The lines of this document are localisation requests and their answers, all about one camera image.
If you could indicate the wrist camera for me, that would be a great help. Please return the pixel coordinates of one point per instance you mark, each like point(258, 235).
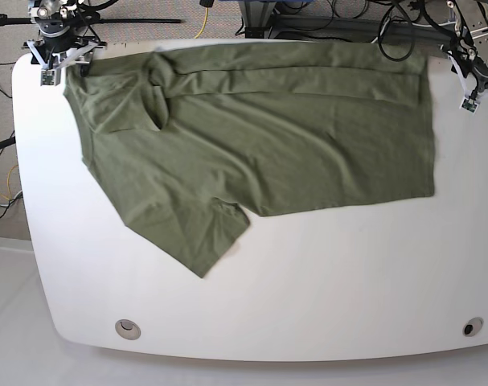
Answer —
point(50, 77)
point(469, 104)

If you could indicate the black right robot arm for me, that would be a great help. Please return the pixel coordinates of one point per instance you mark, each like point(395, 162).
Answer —
point(66, 37)

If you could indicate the black tripod stand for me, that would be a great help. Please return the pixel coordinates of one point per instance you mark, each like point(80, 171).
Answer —
point(10, 21)

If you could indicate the olive green T-shirt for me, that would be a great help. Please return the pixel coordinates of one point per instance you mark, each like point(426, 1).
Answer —
point(186, 143)

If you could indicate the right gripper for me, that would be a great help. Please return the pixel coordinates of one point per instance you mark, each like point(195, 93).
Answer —
point(62, 52)

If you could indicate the left table cable grommet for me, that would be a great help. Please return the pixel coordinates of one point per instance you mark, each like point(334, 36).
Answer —
point(127, 329)

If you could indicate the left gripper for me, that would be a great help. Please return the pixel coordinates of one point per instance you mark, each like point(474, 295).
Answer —
point(473, 77)

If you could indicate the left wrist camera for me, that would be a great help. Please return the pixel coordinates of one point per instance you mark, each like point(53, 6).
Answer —
point(469, 104)

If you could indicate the right table cable grommet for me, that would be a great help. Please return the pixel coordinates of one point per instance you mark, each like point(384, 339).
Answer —
point(473, 327)

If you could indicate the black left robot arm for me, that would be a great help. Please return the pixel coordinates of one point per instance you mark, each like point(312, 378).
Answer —
point(467, 47)

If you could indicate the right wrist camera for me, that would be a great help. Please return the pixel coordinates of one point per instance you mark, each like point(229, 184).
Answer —
point(50, 77)

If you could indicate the table cable grommet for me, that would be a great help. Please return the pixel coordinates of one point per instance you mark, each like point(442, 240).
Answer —
point(127, 329)
point(473, 327)

